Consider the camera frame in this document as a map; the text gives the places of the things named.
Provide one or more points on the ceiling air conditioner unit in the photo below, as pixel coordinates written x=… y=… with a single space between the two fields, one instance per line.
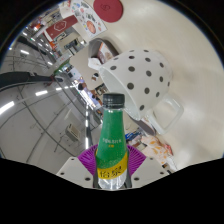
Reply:
x=73 y=132

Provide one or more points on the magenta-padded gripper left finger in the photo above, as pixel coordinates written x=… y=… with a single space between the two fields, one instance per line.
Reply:
x=88 y=156

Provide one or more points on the crumpled food wrapper bag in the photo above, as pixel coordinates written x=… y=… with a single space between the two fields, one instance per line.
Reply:
x=156 y=146

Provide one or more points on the white mug with dark dots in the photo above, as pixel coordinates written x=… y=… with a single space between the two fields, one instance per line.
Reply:
x=140 y=80

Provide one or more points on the flat round red coaster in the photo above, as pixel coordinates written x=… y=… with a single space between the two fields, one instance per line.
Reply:
x=108 y=9

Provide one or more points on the colourful printed flyer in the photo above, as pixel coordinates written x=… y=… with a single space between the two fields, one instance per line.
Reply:
x=88 y=20

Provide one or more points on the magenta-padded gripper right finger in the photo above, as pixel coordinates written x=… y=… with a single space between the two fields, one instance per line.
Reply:
x=135 y=158

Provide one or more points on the group of ceiling lights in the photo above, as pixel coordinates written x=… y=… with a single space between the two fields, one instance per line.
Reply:
x=6 y=107

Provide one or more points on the green drink bottle black cap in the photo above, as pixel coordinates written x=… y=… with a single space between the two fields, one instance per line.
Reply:
x=111 y=143

